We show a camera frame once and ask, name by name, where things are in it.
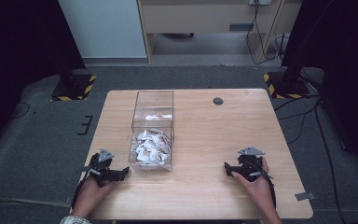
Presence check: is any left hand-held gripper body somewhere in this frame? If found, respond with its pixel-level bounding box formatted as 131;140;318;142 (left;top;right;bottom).
82;148;124;188

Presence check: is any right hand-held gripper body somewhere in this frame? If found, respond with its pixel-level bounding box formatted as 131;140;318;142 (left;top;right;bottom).
236;147;273;183

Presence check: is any person's right hand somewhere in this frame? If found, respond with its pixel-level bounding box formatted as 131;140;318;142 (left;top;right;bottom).
231;157;277;217

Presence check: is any person's left hand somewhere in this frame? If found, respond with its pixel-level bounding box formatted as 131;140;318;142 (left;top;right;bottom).
71;177;119;218

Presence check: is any pile of white packets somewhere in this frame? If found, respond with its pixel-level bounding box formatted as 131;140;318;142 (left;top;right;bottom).
131;128;172;166

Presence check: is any person's pale sleeve cuff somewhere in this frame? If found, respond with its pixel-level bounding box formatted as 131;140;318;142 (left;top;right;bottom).
59;215;91;224

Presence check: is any grey tape strip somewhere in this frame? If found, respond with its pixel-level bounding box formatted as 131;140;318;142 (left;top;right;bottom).
294;191;318;202

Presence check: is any clear plastic box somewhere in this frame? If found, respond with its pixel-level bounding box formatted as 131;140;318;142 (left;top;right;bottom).
128;90;175;173

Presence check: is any striped-edge black stand base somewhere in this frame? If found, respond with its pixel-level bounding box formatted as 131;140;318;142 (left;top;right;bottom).
50;74;98;102
263;71;311;100

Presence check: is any black curtain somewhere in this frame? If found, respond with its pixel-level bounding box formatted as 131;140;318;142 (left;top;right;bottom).
0;0;87;157
281;0;358;178

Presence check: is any white panel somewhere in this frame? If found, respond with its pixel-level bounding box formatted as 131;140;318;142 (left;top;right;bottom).
58;0;147;59

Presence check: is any beige wooden cabinet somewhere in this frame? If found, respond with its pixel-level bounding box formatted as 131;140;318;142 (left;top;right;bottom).
136;0;303;64

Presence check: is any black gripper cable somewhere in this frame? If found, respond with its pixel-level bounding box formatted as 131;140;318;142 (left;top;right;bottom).
71;175;91;210
259;167;278;209

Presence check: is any long black floor cable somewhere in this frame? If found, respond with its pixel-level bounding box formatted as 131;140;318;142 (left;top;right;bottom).
314;104;343;224

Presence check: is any thin black floor cable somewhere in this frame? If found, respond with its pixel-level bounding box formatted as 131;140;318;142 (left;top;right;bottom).
10;101;31;119

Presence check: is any black stand post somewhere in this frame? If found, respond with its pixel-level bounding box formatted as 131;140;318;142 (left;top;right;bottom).
55;46;77;88
281;31;311;87

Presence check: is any black hanging cable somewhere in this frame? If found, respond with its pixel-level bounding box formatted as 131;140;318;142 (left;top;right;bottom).
245;3;285;66

